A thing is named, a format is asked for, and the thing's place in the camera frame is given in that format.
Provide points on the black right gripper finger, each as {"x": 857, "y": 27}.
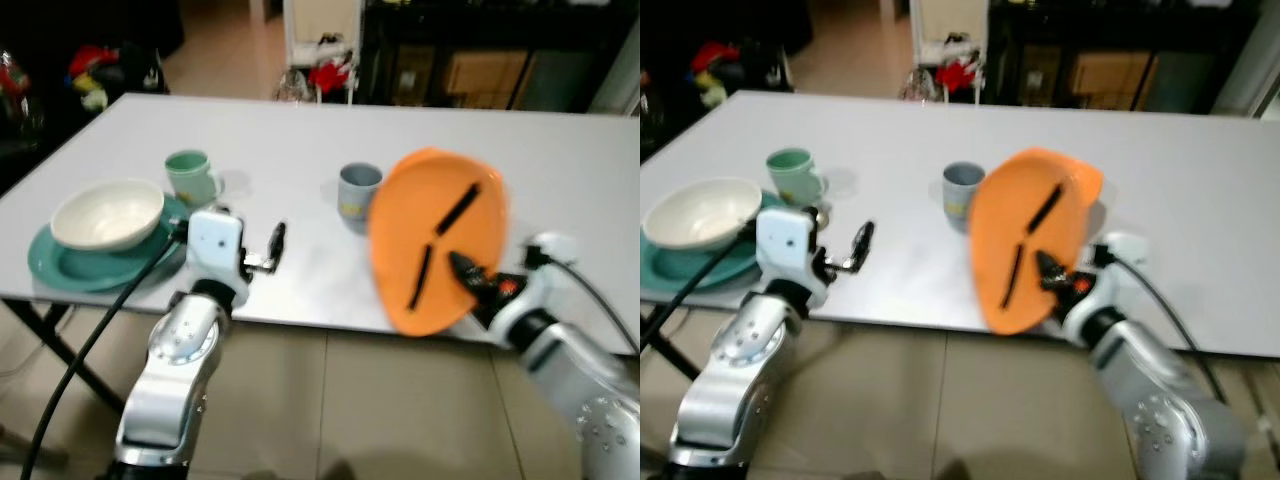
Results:
{"x": 1054, "y": 270}
{"x": 466, "y": 272}

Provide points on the orange round plate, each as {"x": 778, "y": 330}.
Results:
{"x": 440, "y": 210}
{"x": 1020, "y": 210}

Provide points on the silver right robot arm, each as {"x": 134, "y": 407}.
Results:
{"x": 1150, "y": 390}
{"x": 570, "y": 380}

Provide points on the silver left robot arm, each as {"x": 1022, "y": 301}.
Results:
{"x": 175, "y": 370}
{"x": 735, "y": 370}

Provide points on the black tape strip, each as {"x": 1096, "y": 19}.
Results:
{"x": 422, "y": 278}
{"x": 1045, "y": 210}
{"x": 458, "y": 210}
{"x": 1014, "y": 276}

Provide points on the grey mug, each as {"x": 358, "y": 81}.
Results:
{"x": 962, "y": 195}
{"x": 358, "y": 200}

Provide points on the pale green mug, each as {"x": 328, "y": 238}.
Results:
{"x": 188, "y": 180}
{"x": 790, "y": 178}

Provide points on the white ceramic bowl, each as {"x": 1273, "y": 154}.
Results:
{"x": 105, "y": 215}
{"x": 700, "y": 215}

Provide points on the teal round plate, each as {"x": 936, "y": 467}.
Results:
{"x": 690, "y": 268}
{"x": 80, "y": 270}

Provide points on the black table leg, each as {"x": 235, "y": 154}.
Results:
{"x": 60, "y": 350}
{"x": 662, "y": 350}

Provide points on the red bag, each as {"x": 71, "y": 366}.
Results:
{"x": 330, "y": 76}
{"x": 956, "y": 75}

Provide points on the brown wooden cabinet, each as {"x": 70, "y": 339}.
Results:
{"x": 1110, "y": 78}
{"x": 485, "y": 78}

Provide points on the white chair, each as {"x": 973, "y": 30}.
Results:
{"x": 945, "y": 25}
{"x": 320, "y": 25}

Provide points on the red cloth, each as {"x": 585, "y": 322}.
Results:
{"x": 715, "y": 58}
{"x": 92, "y": 60}

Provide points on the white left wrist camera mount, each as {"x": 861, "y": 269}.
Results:
{"x": 215, "y": 245}
{"x": 785, "y": 245}

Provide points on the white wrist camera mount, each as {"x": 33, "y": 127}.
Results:
{"x": 1125, "y": 250}
{"x": 215, "y": 245}
{"x": 785, "y": 245}
{"x": 550, "y": 248}

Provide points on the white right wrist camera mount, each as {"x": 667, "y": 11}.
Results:
{"x": 550, "y": 248}
{"x": 1125, "y": 250}

